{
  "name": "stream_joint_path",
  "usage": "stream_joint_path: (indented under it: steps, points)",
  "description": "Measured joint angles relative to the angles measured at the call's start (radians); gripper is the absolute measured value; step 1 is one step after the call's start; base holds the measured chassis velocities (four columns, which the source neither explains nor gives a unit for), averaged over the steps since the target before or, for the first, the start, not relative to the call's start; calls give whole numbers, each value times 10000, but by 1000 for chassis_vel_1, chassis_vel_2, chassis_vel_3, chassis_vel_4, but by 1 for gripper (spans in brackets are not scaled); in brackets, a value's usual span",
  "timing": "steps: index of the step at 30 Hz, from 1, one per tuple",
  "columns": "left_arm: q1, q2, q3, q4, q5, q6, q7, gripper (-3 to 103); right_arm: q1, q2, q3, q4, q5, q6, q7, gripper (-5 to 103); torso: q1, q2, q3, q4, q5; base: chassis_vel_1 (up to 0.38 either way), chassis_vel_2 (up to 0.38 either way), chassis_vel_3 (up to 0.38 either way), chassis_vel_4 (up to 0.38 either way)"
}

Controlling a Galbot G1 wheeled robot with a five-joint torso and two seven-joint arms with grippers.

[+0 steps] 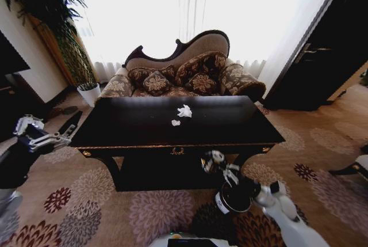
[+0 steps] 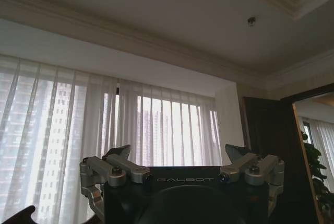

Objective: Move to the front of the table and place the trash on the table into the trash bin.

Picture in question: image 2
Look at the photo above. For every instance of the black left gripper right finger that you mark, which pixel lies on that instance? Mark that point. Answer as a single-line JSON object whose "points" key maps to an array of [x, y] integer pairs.
{"points": [[248, 165]]}

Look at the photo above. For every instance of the small ceiling sprinkler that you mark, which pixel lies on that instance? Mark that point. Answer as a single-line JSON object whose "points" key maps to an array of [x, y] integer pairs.
{"points": [[251, 21]]}

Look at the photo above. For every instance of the white sheer curtain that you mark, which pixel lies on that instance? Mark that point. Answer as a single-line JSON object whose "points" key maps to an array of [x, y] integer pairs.
{"points": [[104, 119]]}

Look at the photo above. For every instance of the dark wooden door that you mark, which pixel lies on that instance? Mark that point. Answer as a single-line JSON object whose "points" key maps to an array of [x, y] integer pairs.
{"points": [[274, 140]]}

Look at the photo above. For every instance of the white curtain behind doorway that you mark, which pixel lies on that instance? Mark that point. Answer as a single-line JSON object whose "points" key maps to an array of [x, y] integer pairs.
{"points": [[319, 135]]}

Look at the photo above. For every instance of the green leafy plant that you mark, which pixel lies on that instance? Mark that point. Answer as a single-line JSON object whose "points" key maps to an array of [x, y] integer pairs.
{"points": [[317, 174]]}

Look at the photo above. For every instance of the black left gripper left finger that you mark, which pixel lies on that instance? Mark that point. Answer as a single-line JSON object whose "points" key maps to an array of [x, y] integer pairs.
{"points": [[114, 167]]}

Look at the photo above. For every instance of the dark carved wooden chair back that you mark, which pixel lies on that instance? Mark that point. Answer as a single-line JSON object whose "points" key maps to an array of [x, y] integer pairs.
{"points": [[18, 214]]}

